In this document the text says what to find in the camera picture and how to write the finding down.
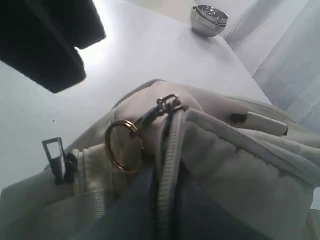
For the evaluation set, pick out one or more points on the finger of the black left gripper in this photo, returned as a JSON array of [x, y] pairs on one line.
[[51, 68], [68, 25]]

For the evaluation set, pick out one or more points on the cream duffel bag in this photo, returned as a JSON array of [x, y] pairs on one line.
[[173, 162]]

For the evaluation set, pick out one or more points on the white backdrop curtain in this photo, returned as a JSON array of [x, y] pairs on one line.
[[278, 42]]

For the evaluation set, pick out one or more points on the stainless steel bowl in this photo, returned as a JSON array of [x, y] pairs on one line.
[[208, 21]]

